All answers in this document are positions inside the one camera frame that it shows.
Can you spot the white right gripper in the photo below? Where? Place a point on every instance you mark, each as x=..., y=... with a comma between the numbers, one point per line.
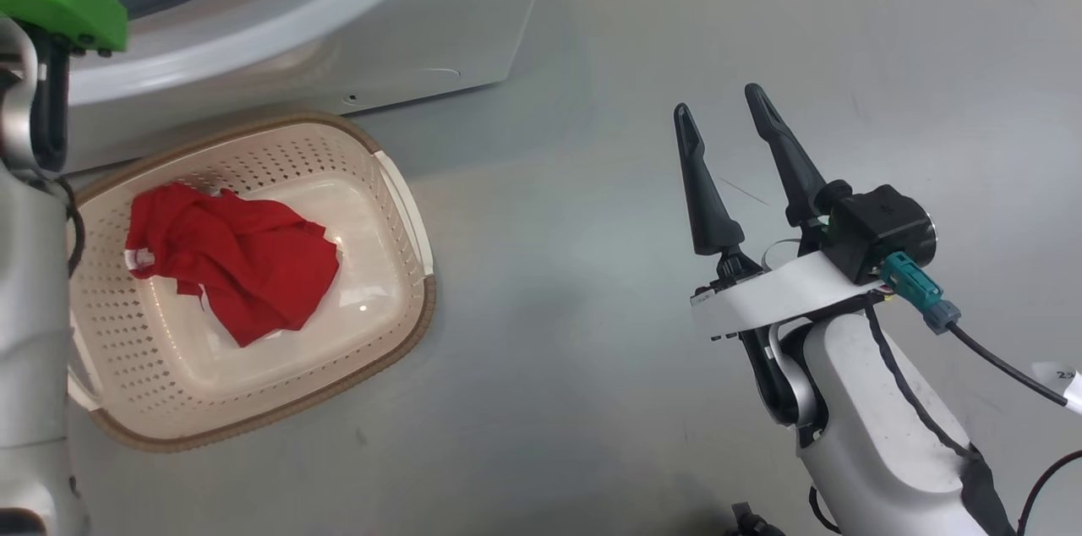
x=786, y=291

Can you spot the red garment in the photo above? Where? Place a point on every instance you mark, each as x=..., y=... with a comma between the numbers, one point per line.
x=245, y=265

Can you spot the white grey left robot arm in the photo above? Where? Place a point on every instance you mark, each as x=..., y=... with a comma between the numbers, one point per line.
x=30, y=333

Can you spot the white front-load washing machine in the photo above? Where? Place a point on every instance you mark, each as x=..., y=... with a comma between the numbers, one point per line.
x=338, y=46

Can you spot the cream perforated laundry basket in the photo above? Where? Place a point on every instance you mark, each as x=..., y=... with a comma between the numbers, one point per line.
x=372, y=299

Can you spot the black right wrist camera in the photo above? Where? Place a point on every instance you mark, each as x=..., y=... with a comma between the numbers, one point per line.
x=879, y=232

